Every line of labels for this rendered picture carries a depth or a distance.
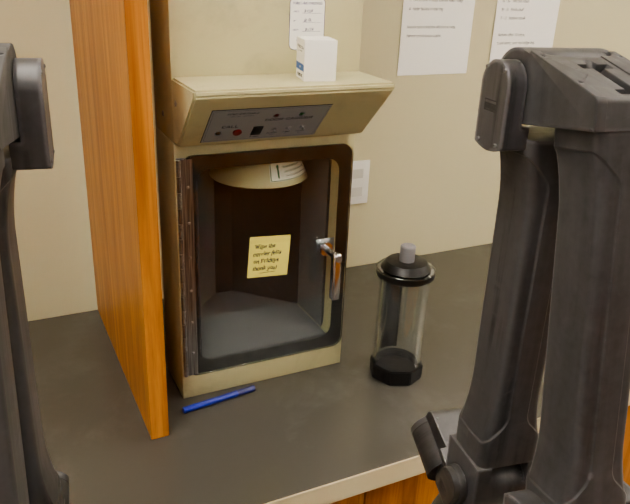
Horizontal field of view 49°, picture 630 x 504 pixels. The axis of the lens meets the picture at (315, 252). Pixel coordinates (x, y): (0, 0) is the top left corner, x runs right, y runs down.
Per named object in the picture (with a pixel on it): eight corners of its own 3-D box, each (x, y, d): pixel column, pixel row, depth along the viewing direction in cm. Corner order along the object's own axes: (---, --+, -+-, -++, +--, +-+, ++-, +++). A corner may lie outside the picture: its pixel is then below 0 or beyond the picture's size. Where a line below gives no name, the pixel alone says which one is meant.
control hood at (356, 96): (172, 143, 106) (169, 77, 102) (356, 129, 119) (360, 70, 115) (194, 163, 96) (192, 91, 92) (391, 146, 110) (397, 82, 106)
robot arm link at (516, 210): (518, 64, 50) (643, 64, 53) (479, 54, 55) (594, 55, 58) (450, 528, 66) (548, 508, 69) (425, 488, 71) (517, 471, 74)
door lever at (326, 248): (329, 288, 128) (317, 290, 127) (332, 240, 124) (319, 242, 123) (343, 300, 124) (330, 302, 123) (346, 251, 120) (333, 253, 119)
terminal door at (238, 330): (187, 375, 122) (179, 156, 107) (339, 342, 135) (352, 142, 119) (188, 377, 122) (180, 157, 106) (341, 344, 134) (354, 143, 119)
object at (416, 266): (376, 267, 131) (379, 235, 129) (424, 268, 132) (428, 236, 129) (383, 288, 123) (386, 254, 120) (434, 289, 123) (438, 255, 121)
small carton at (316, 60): (295, 76, 108) (297, 35, 105) (326, 76, 109) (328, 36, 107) (303, 81, 103) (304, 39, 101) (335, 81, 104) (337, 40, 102)
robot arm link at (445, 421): (458, 494, 65) (538, 479, 67) (418, 387, 72) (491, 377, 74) (423, 538, 74) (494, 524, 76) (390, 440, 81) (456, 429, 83)
